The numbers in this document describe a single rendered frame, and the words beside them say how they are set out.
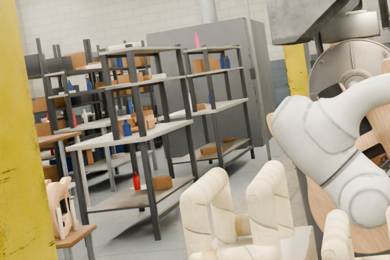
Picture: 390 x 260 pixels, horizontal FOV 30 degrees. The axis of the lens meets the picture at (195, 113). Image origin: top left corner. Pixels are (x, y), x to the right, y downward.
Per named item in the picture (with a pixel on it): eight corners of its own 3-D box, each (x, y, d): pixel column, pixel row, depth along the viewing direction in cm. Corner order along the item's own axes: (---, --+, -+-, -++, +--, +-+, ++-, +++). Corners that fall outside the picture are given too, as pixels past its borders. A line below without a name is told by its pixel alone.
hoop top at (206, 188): (210, 188, 107) (207, 166, 107) (231, 186, 106) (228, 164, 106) (178, 219, 87) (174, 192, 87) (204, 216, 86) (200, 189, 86)
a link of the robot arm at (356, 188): (409, 192, 141) (360, 144, 143) (412, 209, 126) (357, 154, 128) (368, 229, 144) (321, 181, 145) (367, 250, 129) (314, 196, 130)
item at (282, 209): (273, 234, 105) (263, 170, 105) (295, 232, 105) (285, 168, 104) (271, 240, 102) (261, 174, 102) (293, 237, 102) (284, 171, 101)
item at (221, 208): (218, 240, 107) (208, 177, 107) (239, 238, 106) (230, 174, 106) (214, 246, 104) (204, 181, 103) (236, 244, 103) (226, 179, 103)
